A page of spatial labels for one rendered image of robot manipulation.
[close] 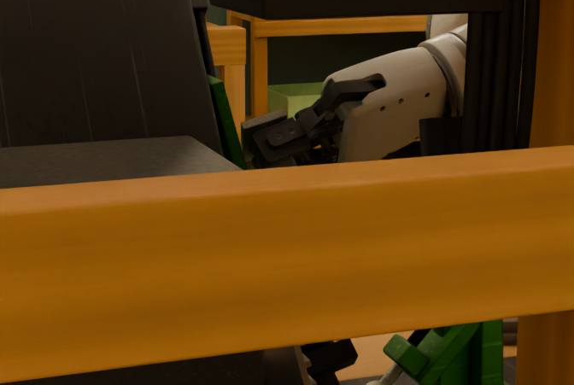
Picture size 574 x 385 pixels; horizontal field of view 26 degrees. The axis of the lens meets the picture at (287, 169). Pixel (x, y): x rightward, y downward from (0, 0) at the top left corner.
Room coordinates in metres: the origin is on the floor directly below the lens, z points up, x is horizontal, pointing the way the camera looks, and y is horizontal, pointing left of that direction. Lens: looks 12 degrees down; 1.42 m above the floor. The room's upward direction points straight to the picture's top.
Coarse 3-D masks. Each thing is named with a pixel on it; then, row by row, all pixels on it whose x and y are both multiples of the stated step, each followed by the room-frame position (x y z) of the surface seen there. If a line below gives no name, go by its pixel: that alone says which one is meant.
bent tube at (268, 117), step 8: (272, 112) 1.04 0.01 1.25; (280, 112) 1.04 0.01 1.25; (248, 120) 1.03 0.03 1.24; (256, 120) 1.03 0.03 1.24; (264, 120) 1.03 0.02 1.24; (272, 120) 1.04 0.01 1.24; (280, 120) 1.04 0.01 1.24; (248, 128) 1.03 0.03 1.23; (256, 128) 1.03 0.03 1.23; (264, 128) 1.04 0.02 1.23; (248, 136) 1.04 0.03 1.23; (248, 144) 1.05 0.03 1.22; (248, 152) 1.06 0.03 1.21; (256, 152) 1.04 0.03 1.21; (248, 160) 1.07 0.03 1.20; (256, 160) 1.04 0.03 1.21; (264, 160) 1.03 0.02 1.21; (288, 160) 1.02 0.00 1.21; (264, 168) 1.02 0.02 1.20; (312, 344) 1.05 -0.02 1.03; (320, 344) 1.05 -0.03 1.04; (328, 344) 1.05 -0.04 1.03
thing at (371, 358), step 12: (372, 336) 1.44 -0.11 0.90; (384, 336) 1.44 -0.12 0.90; (408, 336) 1.44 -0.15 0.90; (360, 348) 1.40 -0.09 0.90; (372, 348) 1.40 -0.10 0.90; (504, 348) 1.40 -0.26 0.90; (516, 348) 1.40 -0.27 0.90; (360, 360) 1.36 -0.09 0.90; (372, 360) 1.36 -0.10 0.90; (384, 360) 1.36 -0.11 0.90; (336, 372) 1.32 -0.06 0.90; (348, 372) 1.32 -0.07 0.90; (360, 372) 1.32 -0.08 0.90; (372, 372) 1.32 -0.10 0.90; (384, 372) 1.33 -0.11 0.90
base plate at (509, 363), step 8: (504, 360) 1.36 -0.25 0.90; (512, 360) 1.36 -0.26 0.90; (504, 368) 1.34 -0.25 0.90; (512, 368) 1.34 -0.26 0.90; (376, 376) 1.31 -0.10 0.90; (400, 376) 1.31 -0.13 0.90; (408, 376) 1.31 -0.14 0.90; (504, 376) 1.31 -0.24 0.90; (512, 376) 1.31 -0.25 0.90; (344, 384) 1.29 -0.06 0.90; (352, 384) 1.29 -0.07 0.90; (360, 384) 1.29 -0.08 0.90; (392, 384) 1.29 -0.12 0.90; (400, 384) 1.29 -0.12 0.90; (408, 384) 1.29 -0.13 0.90; (416, 384) 1.29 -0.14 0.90; (512, 384) 1.29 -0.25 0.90
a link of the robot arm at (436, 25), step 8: (432, 16) 1.73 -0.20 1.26; (440, 16) 1.71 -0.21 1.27; (448, 16) 1.69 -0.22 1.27; (456, 16) 1.68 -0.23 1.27; (464, 16) 1.67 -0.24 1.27; (432, 24) 1.73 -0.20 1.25; (440, 24) 1.71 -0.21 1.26; (448, 24) 1.69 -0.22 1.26; (456, 24) 1.68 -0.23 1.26; (464, 24) 1.68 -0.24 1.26; (432, 32) 1.73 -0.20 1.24; (440, 32) 1.71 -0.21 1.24
